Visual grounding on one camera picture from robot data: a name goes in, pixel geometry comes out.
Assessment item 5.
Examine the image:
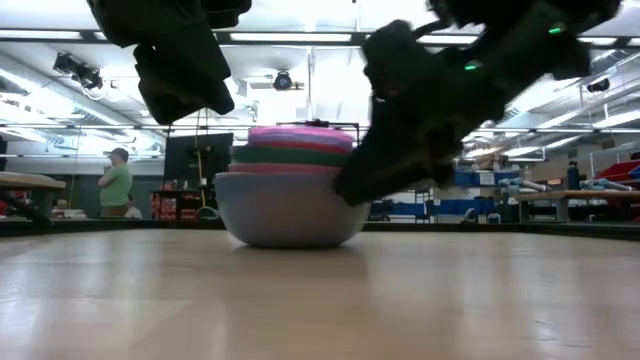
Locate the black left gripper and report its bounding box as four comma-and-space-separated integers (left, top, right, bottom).
87, 0, 253, 126

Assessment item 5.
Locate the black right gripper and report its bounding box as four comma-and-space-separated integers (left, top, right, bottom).
334, 19, 506, 206

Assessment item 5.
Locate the purple plastic bowl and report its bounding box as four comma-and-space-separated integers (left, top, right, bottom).
248, 130, 355, 144

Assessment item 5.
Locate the pink plastic bowl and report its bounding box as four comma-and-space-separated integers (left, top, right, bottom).
248, 125, 355, 137

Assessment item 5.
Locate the teal plastic bowl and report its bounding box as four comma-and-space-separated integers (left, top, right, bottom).
230, 145, 352, 168

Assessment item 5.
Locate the large plastic bowl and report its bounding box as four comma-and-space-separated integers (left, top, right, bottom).
213, 171, 372, 250

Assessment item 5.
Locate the red crates shelf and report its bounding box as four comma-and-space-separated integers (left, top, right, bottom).
151, 188, 201, 222

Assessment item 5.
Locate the blue bin with white label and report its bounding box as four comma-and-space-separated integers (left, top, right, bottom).
453, 169, 496, 188

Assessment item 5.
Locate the black screen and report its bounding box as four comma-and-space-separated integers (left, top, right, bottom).
163, 132, 235, 194

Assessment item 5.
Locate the blue barrier panel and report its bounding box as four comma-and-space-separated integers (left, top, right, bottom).
372, 198, 501, 217

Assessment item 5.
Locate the black ceiling light rig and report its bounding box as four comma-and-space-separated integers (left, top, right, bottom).
52, 51, 105, 91

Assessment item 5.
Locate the ceiling light strip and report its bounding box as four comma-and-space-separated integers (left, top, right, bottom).
419, 34, 479, 45
228, 32, 354, 43
0, 29, 84, 41

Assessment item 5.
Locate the person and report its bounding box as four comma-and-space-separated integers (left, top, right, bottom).
97, 147, 134, 219

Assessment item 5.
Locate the grey foam roll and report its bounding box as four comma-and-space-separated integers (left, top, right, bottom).
579, 178, 636, 193
499, 177, 549, 194

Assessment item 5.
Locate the dark blue bottle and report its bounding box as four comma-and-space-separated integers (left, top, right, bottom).
566, 160, 581, 191

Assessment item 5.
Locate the wooden work table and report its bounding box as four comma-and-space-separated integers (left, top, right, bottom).
514, 188, 640, 222

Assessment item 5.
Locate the red cloth object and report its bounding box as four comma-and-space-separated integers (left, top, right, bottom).
597, 158, 640, 182

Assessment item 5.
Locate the round black ceiling camera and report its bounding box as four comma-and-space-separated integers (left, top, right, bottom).
272, 69, 305, 93

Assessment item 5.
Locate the black aluminium table frame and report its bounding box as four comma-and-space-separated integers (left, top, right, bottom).
0, 218, 640, 241

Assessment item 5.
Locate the small black ceiling camera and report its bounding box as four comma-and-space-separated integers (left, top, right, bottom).
585, 77, 612, 95

